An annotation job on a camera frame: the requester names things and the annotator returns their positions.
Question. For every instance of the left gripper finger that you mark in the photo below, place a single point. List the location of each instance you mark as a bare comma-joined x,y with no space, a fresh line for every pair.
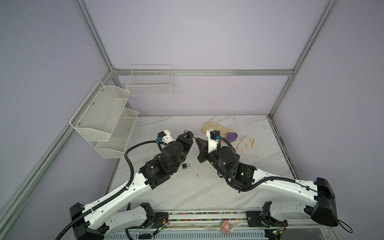
188,146
183,138

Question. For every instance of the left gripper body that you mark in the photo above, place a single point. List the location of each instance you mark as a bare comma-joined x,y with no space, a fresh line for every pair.
173,169

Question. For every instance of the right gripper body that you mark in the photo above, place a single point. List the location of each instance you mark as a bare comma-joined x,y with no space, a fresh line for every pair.
212,157

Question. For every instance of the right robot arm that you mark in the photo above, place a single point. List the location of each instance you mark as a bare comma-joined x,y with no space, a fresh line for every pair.
314,199

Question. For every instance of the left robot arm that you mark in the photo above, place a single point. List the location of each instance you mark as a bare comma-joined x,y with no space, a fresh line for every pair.
103,217

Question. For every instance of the cream leather glove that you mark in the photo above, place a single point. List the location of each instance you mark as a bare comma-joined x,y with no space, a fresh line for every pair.
213,125

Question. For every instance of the white knit glove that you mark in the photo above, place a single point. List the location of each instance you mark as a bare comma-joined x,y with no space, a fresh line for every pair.
243,145

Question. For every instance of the pink toy figure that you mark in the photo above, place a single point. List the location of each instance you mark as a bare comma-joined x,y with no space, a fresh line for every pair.
226,227

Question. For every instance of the white mesh two-tier shelf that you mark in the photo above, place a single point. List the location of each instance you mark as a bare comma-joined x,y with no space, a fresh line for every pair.
105,121

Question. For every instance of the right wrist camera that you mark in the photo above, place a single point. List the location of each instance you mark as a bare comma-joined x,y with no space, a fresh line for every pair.
213,139

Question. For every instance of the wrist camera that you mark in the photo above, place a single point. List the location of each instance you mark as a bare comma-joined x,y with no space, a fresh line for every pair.
213,139
165,137

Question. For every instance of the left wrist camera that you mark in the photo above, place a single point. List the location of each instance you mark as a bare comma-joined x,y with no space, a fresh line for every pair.
165,137

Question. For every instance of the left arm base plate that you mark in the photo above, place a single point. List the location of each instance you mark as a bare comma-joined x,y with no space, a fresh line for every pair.
156,221

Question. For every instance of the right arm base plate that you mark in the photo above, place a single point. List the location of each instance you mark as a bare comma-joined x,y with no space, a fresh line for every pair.
261,219

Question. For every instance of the white wire basket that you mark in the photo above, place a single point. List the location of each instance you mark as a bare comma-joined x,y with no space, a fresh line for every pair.
151,80

